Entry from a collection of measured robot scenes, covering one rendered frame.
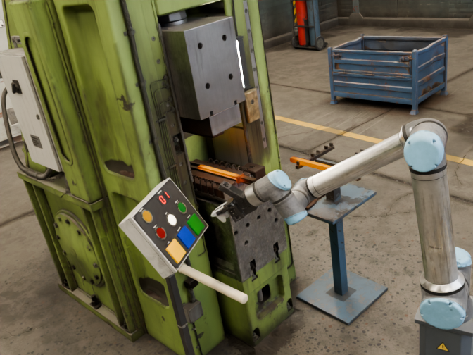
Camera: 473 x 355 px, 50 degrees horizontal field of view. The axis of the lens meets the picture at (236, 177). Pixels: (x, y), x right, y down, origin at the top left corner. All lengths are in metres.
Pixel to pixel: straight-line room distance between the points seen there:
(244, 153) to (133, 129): 0.77
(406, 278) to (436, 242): 1.60
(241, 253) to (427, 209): 1.14
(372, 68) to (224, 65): 3.99
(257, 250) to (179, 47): 1.12
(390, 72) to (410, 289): 3.32
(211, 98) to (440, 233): 1.15
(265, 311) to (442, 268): 1.35
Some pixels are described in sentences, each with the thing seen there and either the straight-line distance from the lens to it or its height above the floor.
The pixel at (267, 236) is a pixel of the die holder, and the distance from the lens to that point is 2.72.
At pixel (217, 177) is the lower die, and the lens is 2.60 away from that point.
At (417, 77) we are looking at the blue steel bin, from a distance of 5.97.
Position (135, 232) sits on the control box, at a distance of 1.98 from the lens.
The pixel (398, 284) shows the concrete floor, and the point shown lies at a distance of 3.36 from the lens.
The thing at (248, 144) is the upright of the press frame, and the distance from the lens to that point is 2.76.
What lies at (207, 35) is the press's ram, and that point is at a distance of 2.30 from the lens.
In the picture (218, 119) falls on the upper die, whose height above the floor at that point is 1.34.
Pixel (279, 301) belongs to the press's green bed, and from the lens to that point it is 3.03.
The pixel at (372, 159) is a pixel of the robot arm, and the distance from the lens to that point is 1.88.
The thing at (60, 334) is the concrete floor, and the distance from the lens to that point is 3.54.
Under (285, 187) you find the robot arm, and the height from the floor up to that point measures 1.21.
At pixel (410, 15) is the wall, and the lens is 10.92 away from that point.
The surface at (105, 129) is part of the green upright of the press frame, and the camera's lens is 2.60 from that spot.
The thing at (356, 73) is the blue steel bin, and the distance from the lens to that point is 6.35.
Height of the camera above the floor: 2.07
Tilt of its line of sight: 25 degrees down
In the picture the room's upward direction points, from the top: 10 degrees counter-clockwise
